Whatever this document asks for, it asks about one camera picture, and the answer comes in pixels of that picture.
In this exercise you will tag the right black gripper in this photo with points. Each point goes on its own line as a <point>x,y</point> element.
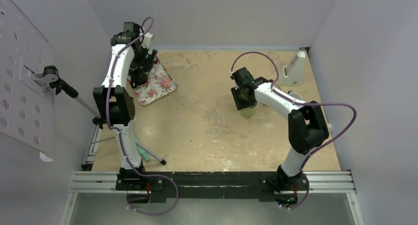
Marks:
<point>240,105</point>

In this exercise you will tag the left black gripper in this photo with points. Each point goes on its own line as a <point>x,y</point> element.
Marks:
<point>145,62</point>

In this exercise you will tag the light green mug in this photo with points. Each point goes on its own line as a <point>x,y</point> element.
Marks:
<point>248,112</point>

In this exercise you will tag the grey blue mug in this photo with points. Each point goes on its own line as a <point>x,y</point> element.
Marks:
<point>294,97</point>

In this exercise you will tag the glossy black mug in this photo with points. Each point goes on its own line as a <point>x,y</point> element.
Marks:
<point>138,77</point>

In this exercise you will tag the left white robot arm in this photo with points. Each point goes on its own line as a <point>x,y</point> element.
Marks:
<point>131,60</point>

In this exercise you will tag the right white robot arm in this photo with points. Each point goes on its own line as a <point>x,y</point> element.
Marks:
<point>307,129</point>

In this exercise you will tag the floral pattern tray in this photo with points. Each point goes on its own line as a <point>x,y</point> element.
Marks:
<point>159,84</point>

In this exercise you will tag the white wedge stand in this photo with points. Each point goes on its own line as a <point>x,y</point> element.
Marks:
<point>292,73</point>

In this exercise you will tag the teal marker pen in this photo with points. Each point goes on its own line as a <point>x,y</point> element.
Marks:
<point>143,153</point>

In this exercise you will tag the perforated white panel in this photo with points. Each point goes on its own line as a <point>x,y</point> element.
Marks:
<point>26,101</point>

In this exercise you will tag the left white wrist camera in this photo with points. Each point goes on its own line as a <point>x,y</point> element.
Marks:
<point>147,39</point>

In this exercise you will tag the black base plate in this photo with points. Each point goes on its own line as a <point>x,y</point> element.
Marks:
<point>263,186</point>

